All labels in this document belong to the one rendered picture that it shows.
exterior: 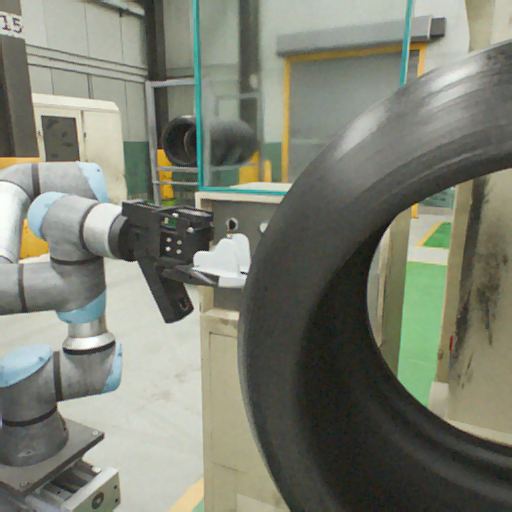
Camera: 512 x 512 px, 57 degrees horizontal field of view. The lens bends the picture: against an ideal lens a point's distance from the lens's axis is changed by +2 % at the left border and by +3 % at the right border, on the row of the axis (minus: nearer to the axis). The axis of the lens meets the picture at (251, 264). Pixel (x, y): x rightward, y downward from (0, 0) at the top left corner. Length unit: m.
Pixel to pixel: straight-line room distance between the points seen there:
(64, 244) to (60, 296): 0.08
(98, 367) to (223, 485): 0.73
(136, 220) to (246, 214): 0.74
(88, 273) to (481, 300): 0.60
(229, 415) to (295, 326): 1.13
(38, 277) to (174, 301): 0.21
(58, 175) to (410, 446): 0.83
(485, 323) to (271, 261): 0.48
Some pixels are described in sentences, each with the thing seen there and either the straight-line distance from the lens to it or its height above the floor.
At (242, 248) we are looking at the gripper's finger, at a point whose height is 1.28.
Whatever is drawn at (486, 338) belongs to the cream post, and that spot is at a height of 1.10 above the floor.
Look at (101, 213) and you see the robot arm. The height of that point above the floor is 1.31.
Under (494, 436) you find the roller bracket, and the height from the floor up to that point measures 0.95.
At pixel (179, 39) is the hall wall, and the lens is 12.42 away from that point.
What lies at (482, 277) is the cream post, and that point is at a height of 1.20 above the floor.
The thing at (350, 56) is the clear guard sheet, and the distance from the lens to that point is 1.22.
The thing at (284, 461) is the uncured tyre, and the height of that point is 1.10.
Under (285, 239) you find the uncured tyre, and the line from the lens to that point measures 0.42.
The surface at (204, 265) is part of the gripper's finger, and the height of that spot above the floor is 1.26.
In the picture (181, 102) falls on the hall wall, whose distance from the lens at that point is 12.25.
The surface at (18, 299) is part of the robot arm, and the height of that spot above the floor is 1.19.
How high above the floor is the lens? 1.41
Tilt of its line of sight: 15 degrees down
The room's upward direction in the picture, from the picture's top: straight up
